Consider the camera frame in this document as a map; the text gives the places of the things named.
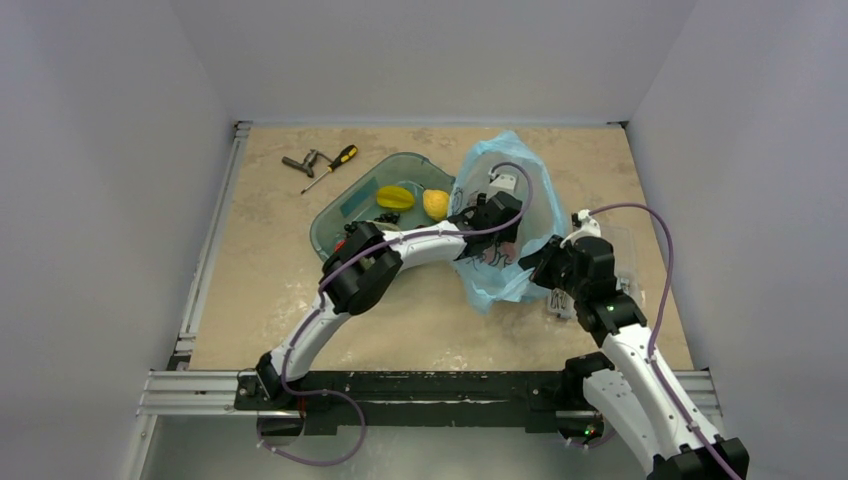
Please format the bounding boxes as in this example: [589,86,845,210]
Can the teal plastic tray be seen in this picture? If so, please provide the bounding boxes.
[309,152,455,261]

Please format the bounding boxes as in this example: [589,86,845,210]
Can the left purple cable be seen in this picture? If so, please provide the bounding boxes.
[255,161,535,468]

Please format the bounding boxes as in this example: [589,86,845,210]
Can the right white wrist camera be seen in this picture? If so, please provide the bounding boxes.
[568,209,602,242]

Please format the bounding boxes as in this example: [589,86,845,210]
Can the grey metal tool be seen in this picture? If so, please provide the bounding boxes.
[281,149,330,178]

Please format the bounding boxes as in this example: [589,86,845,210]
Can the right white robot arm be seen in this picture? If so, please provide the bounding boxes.
[519,236,750,479]

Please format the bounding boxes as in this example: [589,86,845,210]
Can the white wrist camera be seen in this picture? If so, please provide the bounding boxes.
[486,169,518,198]
[568,209,602,242]

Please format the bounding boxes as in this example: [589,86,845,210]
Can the purple cable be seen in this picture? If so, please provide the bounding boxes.
[255,161,535,468]
[566,202,743,480]

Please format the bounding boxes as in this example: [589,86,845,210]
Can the dark fake grape bunch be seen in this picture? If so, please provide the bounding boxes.
[344,212,401,237]

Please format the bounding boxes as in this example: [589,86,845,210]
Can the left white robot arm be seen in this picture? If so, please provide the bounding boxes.
[255,192,530,401]

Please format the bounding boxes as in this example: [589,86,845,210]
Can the yellow fake lemon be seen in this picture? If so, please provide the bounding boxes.
[421,189,450,222]

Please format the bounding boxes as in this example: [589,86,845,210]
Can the yellow black screwdriver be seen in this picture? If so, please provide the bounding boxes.
[300,144,359,195]

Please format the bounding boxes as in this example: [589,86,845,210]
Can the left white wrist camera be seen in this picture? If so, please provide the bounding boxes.
[486,169,518,198]

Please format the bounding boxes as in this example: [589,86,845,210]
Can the light blue plastic bag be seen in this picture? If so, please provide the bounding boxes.
[449,130,570,314]

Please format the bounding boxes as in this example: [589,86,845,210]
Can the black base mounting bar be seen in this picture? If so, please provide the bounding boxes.
[234,371,605,441]

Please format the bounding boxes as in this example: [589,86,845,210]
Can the clear plastic screw box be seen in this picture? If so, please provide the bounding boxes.
[546,223,645,321]

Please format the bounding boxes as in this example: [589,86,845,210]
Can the aluminium frame rail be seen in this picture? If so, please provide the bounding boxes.
[136,121,252,418]

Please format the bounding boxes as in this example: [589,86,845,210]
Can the yellow fake starfruit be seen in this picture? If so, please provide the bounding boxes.
[375,185,416,212]

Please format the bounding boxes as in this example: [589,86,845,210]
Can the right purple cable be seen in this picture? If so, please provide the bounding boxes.
[566,202,743,480]

